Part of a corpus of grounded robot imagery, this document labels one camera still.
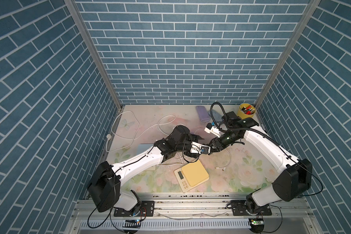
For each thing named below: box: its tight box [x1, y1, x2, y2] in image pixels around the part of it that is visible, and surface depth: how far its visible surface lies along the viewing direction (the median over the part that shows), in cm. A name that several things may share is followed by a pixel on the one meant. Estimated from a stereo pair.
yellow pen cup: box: [236, 102, 256, 120], surface depth 103 cm
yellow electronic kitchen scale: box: [174, 159, 210, 194], surface depth 84 cm
